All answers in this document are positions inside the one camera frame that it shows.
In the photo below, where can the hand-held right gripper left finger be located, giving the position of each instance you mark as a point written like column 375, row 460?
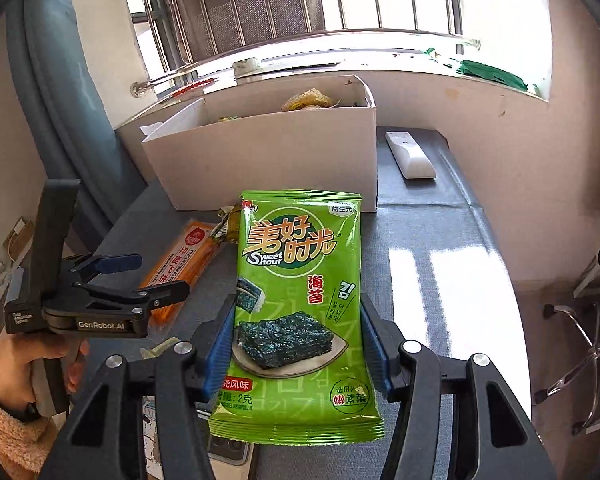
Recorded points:
column 220, row 350

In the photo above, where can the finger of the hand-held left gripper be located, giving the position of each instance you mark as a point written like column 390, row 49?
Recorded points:
column 155, row 296
column 117, row 262

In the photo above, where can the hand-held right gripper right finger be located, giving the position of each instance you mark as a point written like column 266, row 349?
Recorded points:
column 377, row 355

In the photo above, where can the green seaweed packet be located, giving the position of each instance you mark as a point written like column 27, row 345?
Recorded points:
column 295, row 260

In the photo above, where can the white cardboard box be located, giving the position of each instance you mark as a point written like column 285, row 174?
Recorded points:
column 260, row 160

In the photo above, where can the yellow snack packet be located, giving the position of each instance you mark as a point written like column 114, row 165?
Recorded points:
column 305, row 100

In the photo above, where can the person's left forearm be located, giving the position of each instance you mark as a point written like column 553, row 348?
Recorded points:
column 5, row 442

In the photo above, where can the person's left hand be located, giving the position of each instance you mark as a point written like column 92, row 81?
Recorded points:
column 17, row 375

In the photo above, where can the orange snack packet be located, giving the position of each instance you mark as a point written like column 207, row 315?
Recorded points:
column 180, row 260

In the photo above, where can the small dark green packet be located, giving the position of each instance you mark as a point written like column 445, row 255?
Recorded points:
column 228, row 225

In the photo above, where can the phone with cartoon case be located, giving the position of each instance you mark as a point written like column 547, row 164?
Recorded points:
column 227, row 452

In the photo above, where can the teal curtain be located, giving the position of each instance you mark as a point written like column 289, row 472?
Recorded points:
column 55, row 110

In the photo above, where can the white remote control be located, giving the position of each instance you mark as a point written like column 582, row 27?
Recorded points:
column 410, row 155

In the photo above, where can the metal window grille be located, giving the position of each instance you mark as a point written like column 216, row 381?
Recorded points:
column 152, row 25

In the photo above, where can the grey flat board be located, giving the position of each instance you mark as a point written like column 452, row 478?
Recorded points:
column 300, row 66

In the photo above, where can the grey hanging blanket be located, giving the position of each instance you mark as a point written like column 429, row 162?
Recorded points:
column 240, row 10

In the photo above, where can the orange wall plug strip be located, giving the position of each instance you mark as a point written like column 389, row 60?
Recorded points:
column 192, row 87

